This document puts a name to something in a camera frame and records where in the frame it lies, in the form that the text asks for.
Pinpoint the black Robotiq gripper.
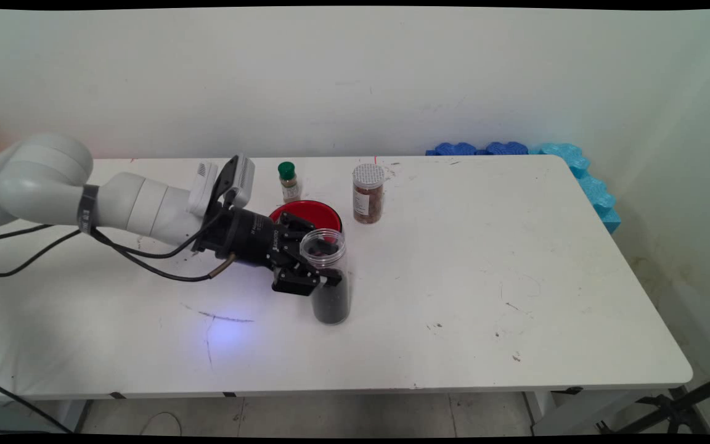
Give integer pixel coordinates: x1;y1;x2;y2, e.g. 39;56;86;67
198;207;345;298

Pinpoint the clear jar of black seeds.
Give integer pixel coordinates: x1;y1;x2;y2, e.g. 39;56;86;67
300;228;351;326

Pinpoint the red bowl with black rim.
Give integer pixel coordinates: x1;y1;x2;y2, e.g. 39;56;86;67
267;199;343;234

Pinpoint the small green-capped spice bottle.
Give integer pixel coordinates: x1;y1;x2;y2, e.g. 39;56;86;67
277;162;301;204

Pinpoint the white-lidded brown spice jar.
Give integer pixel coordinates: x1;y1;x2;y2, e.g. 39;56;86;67
353;163;386;224

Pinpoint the white table leg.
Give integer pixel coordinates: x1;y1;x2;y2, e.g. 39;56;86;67
524;390;645;435
53;400;94;432

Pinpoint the light blue foam mat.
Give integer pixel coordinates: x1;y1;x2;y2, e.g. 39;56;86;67
531;142;622;235

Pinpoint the black tripod stand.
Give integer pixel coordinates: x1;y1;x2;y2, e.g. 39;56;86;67
598;369;710;434

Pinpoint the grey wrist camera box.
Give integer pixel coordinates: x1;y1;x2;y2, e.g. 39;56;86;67
213;154;256;209

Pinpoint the black camera cable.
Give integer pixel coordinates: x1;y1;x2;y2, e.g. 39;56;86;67
0;185;239;260

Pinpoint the thin grey floor wire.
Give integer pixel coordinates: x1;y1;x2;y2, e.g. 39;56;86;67
139;411;183;435

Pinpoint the black strap on arm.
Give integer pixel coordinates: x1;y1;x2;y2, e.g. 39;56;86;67
76;184;100;235

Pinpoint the black floor cable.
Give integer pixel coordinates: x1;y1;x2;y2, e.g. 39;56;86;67
0;373;71;434

